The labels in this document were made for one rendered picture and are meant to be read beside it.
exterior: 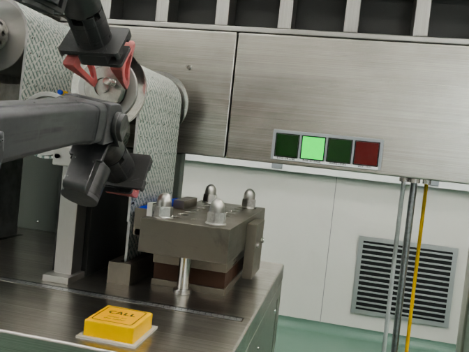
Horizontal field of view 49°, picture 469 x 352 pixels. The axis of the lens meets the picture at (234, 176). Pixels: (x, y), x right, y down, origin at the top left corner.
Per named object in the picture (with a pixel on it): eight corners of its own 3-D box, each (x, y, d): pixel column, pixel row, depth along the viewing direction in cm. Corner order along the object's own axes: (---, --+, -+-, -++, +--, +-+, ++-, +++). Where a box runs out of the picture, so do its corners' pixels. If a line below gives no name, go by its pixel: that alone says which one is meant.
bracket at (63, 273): (40, 281, 91) (55, 106, 89) (60, 274, 97) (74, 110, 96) (66, 286, 90) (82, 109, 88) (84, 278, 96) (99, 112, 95)
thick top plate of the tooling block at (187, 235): (137, 251, 91) (140, 216, 90) (199, 223, 130) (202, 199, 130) (226, 265, 88) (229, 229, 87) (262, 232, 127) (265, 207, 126)
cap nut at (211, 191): (199, 202, 124) (202, 183, 123) (204, 201, 127) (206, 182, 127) (215, 204, 123) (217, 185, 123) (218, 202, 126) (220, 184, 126)
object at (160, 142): (126, 221, 95) (136, 120, 94) (168, 209, 118) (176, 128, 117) (129, 221, 95) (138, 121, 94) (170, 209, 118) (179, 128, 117)
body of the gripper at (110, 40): (120, 63, 81) (107, 23, 75) (61, 59, 83) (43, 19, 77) (133, 37, 85) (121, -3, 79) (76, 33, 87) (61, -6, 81)
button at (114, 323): (82, 336, 68) (84, 318, 68) (106, 320, 75) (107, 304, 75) (132, 346, 67) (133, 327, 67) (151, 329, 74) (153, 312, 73)
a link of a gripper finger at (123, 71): (132, 101, 87) (118, 57, 80) (93, 98, 89) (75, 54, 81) (145, 75, 91) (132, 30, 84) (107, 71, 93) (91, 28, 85)
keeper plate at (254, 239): (241, 278, 104) (247, 223, 103) (250, 267, 114) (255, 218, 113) (253, 279, 103) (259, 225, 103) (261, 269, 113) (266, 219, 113)
